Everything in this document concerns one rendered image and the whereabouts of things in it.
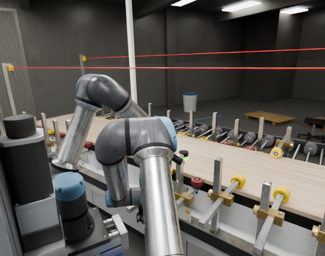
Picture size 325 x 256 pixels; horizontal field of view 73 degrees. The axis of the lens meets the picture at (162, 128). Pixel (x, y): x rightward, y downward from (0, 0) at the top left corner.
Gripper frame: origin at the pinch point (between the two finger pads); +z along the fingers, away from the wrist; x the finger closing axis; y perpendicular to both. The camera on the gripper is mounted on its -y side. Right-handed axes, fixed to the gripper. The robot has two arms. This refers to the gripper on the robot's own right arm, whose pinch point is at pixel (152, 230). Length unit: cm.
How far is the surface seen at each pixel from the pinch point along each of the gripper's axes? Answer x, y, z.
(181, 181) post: -2.2, -31.4, -13.6
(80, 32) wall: -547, -338, -170
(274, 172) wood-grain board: 40, -89, -7
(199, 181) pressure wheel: 2.7, -46.3, -8.1
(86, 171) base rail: -108, -32, 13
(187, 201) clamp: 3.2, -30.0, -1.9
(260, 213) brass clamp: 45, -30, -13
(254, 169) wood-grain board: 27, -86, -7
